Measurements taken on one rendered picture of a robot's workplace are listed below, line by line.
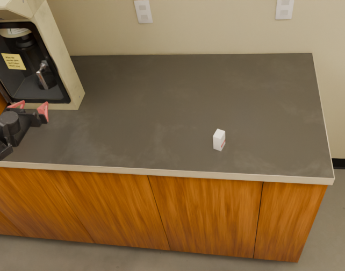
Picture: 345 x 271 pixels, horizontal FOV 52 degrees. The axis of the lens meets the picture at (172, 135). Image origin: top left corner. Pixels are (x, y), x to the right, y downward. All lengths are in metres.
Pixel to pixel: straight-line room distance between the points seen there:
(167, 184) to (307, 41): 0.93
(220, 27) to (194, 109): 0.44
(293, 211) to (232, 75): 0.65
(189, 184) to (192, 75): 0.53
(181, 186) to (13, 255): 1.38
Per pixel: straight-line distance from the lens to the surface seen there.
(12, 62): 1.56
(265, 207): 1.54
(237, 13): 1.69
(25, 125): 1.34
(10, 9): 1.27
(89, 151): 1.45
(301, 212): 1.58
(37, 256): 2.42
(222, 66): 1.69
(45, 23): 1.44
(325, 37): 1.80
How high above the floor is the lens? 2.00
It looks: 49 degrees down
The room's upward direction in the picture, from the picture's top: 11 degrees counter-clockwise
